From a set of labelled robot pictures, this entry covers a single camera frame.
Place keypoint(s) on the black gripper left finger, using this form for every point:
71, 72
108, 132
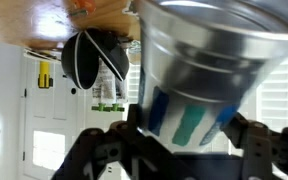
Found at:
94, 149

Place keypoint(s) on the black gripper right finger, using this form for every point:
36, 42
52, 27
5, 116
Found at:
262, 148

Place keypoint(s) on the silver metal cup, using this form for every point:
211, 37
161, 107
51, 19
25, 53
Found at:
200, 58

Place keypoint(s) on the white front door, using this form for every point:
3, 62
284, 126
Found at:
53, 118

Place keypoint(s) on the black bowl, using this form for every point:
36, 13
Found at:
82, 53

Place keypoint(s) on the wooden side table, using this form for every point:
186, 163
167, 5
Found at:
46, 24

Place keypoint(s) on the yellow broom handle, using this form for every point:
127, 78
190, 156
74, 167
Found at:
45, 81

